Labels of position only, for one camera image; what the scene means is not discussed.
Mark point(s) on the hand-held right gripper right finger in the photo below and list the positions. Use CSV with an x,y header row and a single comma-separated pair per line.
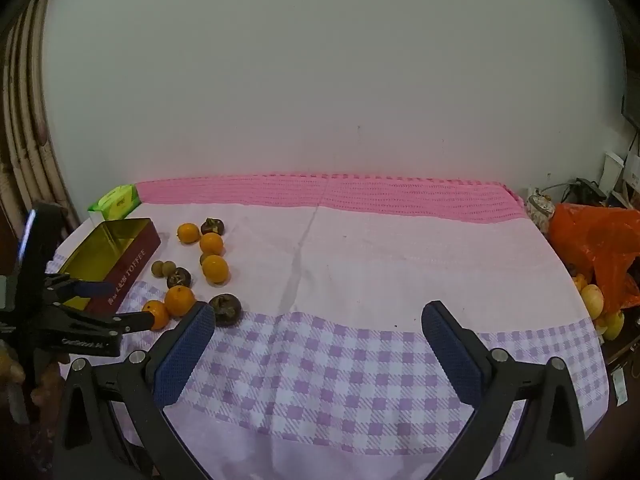
x,y
452,355

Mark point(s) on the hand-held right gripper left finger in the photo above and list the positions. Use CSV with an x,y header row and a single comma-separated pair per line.
x,y
182,355

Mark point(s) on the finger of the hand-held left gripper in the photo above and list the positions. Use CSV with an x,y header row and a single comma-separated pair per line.
x,y
95,288
135,320

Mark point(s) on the orange mandarin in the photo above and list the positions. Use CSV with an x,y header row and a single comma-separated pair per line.
x,y
157,314
211,243
179,300
215,269
187,233

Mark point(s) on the red tin box gold inside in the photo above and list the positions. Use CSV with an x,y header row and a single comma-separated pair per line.
x,y
135,265

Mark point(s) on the dark purple mangosteen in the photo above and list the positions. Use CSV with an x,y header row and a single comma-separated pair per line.
x,y
179,277
212,226
225,309

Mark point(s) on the yellow fruits beside bag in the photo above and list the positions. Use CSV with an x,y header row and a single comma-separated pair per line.
x,y
592,298

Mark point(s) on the person's left hand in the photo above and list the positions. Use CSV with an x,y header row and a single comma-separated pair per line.
x,y
52,380

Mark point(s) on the green tissue pack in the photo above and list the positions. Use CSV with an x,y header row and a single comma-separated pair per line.
x,y
117,202

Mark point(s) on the pink purple checked tablecloth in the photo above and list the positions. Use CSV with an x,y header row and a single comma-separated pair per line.
x,y
375,270

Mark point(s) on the yellow apple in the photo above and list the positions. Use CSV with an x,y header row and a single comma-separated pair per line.
x,y
614,325

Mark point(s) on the beige floral curtain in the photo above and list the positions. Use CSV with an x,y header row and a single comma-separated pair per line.
x,y
30,135

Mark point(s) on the patterned ceramic jar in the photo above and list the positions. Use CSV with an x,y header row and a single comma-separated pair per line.
x,y
540,208

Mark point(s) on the orange plastic bag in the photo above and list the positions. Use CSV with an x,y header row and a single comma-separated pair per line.
x,y
595,240

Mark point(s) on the pink foam mat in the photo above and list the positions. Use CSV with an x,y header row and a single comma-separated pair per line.
x,y
350,192

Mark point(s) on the black device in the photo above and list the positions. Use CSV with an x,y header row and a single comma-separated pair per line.
x,y
590,187

